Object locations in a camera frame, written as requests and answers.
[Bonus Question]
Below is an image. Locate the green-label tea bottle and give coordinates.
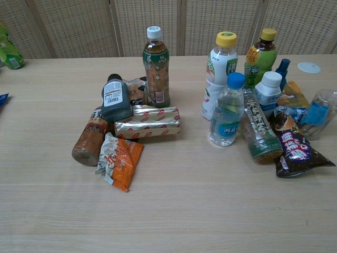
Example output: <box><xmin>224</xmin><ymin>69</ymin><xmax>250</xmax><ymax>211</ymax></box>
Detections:
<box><xmin>241</xmin><ymin>87</ymin><xmax>284</xmax><ymax>164</ymax></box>

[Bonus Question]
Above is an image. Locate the dark brown ice-cream packet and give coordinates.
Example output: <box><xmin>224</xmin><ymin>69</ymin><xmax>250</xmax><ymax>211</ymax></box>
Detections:
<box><xmin>270</xmin><ymin>106</ymin><xmax>336</xmax><ymax>179</ymax></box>

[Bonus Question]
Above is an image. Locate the crushed clear blue-label bottle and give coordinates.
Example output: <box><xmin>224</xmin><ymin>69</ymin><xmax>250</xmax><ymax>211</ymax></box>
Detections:
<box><xmin>299</xmin><ymin>89</ymin><xmax>337</xmax><ymax>141</ymax></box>

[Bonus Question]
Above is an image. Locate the cow-pattern pastry packet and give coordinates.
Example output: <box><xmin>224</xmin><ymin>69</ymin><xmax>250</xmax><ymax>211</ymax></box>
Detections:
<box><xmin>125</xmin><ymin>76</ymin><xmax>148</xmax><ymax>106</ymax></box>

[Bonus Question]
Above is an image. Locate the yellow cap white bottle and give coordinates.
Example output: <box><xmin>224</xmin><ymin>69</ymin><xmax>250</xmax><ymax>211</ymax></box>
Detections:
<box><xmin>201</xmin><ymin>31</ymin><xmax>239</xmax><ymax>121</ymax></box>

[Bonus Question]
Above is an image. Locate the gold red-patterned snack packet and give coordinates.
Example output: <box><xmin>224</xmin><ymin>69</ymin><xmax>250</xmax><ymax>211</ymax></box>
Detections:
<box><xmin>114</xmin><ymin>104</ymin><xmax>182</xmax><ymax>140</ymax></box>

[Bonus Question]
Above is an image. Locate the brown mocha coffee bottle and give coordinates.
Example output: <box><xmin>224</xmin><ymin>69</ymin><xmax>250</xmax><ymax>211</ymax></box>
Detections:
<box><xmin>71</xmin><ymin>106</ymin><xmax>109</xmax><ymax>167</ymax></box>

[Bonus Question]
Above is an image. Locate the yellow orange snack packet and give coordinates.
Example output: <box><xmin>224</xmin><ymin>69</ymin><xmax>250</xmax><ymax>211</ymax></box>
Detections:
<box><xmin>277</xmin><ymin>81</ymin><xmax>311</xmax><ymax>109</ymax></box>

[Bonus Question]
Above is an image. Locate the dark grey cylindrical can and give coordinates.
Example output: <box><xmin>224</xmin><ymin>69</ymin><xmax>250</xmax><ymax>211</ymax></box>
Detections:
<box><xmin>101</xmin><ymin>73</ymin><xmax>133</xmax><ymax>122</ymax></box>

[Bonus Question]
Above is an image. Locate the orange white snack packet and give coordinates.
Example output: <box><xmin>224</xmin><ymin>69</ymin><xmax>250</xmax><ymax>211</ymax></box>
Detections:
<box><xmin>95</xmin><ymin>132</ymin><xmax>145</xmax><ymax>193</ymax></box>

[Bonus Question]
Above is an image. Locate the white round lid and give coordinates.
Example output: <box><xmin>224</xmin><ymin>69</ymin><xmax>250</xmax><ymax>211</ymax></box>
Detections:
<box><xmin>297</xmin><ymin>62</ymin><xmax>322</xmax><ymax>74</ymax></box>

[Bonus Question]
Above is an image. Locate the small white-capped white bottle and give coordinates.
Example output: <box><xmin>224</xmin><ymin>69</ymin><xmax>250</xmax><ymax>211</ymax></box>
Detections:
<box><xmin>253</xmin><ymin>71</ymin><xmax>283</xmax><ymax>117</ymax></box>

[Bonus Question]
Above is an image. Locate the woven bamboo folding screen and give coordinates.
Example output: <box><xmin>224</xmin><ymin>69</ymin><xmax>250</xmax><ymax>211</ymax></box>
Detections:
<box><xmin>0</xmin><ymin>0</ymin><xmax>337</xmax><ymax>60</ymax></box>

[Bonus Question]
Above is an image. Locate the dark blue spray bottle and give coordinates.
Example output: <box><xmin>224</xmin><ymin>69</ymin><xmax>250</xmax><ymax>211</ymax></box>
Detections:
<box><xmin>274</xmin><ymin>58</ymin><xmax>291</xmax><ymax>91</ymax></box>

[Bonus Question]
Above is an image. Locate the small clear water bottle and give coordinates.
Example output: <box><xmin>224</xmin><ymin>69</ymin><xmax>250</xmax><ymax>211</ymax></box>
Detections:
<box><xmin>209</xmin><ymin>72</ymin><xmax>246</xmax><ymax>147</ymax></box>

